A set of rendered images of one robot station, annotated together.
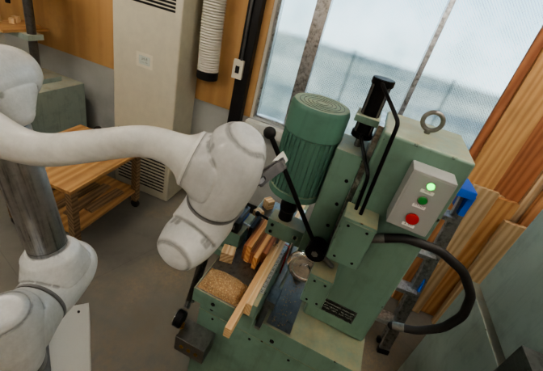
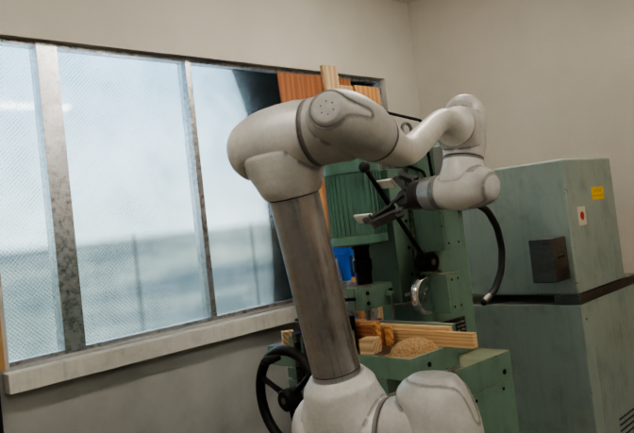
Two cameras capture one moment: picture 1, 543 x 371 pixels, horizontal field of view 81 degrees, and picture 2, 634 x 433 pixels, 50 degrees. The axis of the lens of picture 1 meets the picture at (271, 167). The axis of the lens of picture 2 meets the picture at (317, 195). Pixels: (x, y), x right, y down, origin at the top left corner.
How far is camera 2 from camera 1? 1.81 m
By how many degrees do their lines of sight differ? 63
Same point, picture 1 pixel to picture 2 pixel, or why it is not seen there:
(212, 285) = (415, 345)
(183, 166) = (473, 118)
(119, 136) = (442, 113)
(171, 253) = (494, 180)
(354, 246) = (454, 224)
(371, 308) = (468, 300)
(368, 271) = (452, 262)
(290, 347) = (471, 379)
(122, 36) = not seen: outside the picture
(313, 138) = (375, 166)
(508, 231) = not seen: hidden behind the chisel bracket
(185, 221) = (475, 166)
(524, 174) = not seen: hidden behind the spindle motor
